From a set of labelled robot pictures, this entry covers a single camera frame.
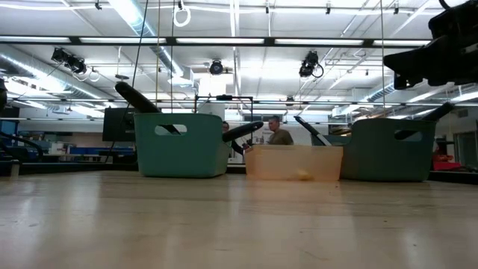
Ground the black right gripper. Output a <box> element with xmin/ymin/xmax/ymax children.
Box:
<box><xmin>383</xmin><ymin>0</ymin><xmax>478</xmax><ymax>90</ymax></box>

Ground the black ladle with white label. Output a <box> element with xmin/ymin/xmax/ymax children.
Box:
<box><xmin>222</xmin><ymin>120</ymin><xmax>265</xmax><ymax>143</ymax></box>

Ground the black solid serving spoon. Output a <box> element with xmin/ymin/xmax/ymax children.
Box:
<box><xmin>114</xmin><ymin>81</ymin><xmax>182</xmax><ymax>135</ymax></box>

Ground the red box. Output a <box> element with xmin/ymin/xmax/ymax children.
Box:
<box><xmin>432</xmin><ymin>155</ymin><xmax>463</xmax><ymax>172</ymax></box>

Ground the blue-grey plastic bin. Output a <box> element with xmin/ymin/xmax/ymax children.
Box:
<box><xmin>340</xmin><ymin>118</ymin><xmax>437</xmax><ymax>183</ymax></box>

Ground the person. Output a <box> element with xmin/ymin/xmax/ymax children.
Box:
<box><xmin>222</xmin><ymin>120</ymin><xmax>247</xmax><ymax>156</ymax></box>
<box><xmin>267</xmin><ymin>115</ymin><xmax>295</xmax><ymax>146</ymax></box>

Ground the orange plastic bin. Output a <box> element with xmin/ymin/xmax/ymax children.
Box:
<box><xmin>244</xmin><ymin>144</ymin><xmax>344</xmax><ymax>182</ymax></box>

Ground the teal plastic bin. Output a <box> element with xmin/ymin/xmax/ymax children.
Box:
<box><xmin>133</xmin><ymin>113</ymin><xmax>232</xmax><ymax>179</ymax></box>

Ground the black monitor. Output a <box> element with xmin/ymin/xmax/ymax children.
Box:
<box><xmin>102</xmin><ymin>107</ymin><xmax>137</xmax><ymax>143</ymax></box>

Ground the black ceiling-mounted camera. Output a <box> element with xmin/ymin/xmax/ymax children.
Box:
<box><xmin>298</xmin><ymin>50</ymin><xmax>325</xmax><ymax>79</ymax></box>
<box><xmin>51</xmin><ymin>46</ymin><xmax>87</xmax><ymax>75</ymax></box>

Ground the black overhead frame crossbar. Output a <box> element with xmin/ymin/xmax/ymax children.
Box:
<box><xmin>0</xmin><ymin>35</ymin><xmax>434</xmax><ymax>48</ymax></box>

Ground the thin black stand frame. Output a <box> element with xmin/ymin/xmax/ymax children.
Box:
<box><xmin>193</xmin><ymin>94</ymin><xmax>254</xmax><ymax>140</ymax></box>

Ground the round black overhead camera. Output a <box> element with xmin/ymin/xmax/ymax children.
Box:
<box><xmin>208</xmin><ymin>58</ymin><xmax>224</xmax><ymax>75</ymax></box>

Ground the white cable loop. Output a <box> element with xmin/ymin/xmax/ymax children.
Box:
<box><xmin>173</xmin><ymin>6</ymin><xmax>192</xmax><ymax>28</ymax></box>

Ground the black hanging cable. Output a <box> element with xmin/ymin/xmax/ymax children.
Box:
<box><xmin>126</xmin><ymin>0</ymin><xmax>149</xmax><ymax>109</ymax></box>

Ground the black curved cable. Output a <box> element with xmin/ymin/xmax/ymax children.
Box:
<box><xmin>0</xmin><ymin>130</ymin><xmax>44</xmax><ymax>161</ymax></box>

